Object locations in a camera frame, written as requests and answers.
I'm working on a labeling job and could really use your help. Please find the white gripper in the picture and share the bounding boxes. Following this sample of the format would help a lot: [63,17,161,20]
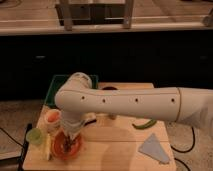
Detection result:
[61,111,85,140]

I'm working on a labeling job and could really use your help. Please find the dark red grape bunch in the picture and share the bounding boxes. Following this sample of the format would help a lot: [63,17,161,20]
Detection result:
[64,139,75,153]

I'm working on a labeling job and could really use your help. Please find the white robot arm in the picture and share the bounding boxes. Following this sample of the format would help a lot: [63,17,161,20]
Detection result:
[54,72,213,139]

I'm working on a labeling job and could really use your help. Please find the white bowl with orange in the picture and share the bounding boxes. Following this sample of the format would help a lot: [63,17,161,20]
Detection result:
[44,109,61,132]

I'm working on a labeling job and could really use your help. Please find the orange red bowl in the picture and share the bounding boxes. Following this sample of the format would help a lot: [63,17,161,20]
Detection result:
[51,131,82,160]

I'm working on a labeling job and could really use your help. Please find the dark maroon bowl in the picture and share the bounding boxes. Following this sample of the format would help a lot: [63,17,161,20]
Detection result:
[102,86,118,90]

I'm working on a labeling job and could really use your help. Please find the wooden black brush block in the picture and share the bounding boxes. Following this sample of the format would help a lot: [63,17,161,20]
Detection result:
[84,115,97,126]

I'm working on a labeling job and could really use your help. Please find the yellow banana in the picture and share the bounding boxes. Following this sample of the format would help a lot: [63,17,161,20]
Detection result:
[45,133,51,161]

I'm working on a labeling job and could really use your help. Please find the small metal cup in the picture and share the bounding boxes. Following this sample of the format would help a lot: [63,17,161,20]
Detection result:
[109,115,117,120]

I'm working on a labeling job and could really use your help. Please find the light green cup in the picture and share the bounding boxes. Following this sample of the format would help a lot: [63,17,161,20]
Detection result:
[26,128,43,146]

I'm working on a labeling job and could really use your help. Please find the green plastic tray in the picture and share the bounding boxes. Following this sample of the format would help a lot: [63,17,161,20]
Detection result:
[44,75,98,108]

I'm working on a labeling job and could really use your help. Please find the green chili pepper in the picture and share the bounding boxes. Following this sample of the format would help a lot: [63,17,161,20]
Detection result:
[132,119,157,130]

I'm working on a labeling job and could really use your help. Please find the light blue folded cloth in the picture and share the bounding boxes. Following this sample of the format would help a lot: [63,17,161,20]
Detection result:
[138,133,170,164]

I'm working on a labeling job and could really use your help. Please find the wooden stool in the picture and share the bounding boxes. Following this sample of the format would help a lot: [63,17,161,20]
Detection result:
[55,0,134,31]

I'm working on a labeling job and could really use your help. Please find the black power cable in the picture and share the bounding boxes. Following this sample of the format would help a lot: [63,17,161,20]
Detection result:
[169,125,198,171]

